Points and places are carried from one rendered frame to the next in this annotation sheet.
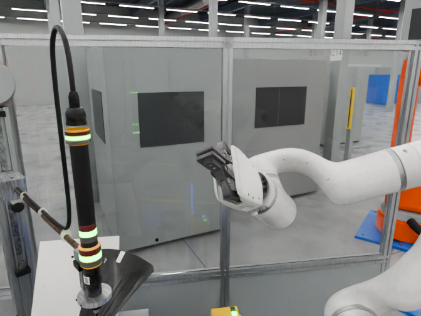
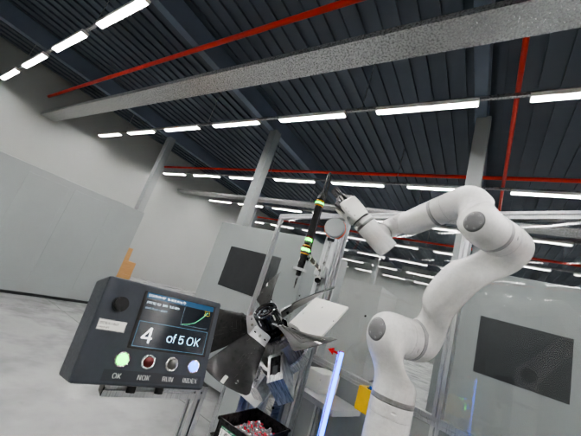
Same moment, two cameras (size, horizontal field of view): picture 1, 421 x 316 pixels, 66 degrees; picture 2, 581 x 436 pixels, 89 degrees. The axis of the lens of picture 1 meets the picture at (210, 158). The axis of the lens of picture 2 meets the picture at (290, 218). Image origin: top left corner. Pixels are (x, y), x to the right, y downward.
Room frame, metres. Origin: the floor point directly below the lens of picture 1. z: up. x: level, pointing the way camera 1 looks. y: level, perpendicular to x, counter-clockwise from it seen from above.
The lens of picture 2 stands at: (-0.20, -0.96, 1.32)
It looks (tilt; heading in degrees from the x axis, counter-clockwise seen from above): 14 degrees up; 62
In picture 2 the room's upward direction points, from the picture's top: 18 degrees clockwise
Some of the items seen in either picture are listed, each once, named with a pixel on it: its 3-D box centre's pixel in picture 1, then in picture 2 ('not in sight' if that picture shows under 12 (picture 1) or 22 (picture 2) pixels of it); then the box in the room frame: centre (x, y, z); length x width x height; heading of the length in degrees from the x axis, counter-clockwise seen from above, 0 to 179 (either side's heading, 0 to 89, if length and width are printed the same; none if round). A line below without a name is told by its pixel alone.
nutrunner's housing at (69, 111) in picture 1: (85, 209); (311, 230); (0.59, 0.25, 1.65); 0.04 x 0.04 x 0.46
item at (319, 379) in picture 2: not in sight; (319, 379); (1.14, 0.53, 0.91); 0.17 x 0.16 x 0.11; 9
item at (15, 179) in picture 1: (11, 185); (321, 271); (1.05, 0.68, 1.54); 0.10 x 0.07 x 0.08; 44
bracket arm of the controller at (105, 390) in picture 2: not in sight; (158, 387); (0.02, -0.21, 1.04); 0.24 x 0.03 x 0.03; 9
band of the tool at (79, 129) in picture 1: (77, 136); not in sight; (0.59, 0.25, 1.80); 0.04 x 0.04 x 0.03
